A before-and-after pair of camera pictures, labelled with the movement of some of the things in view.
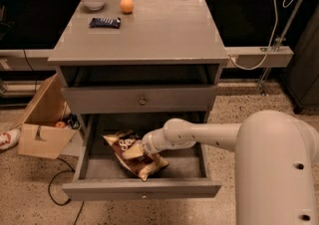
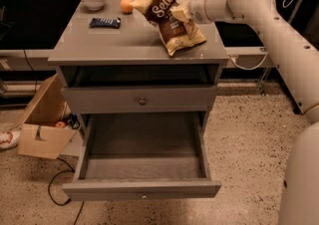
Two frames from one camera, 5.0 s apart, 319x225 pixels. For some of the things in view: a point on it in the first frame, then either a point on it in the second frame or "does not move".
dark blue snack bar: x=112 y=22 does not move
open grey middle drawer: x=101 y=175 does not move
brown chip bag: x=144 y=165 -> x=176 y=34
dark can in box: x=74 y=121 does not move
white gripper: x=150 y=143 -> x=198 y=10
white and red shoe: x=9 y=138 does not move
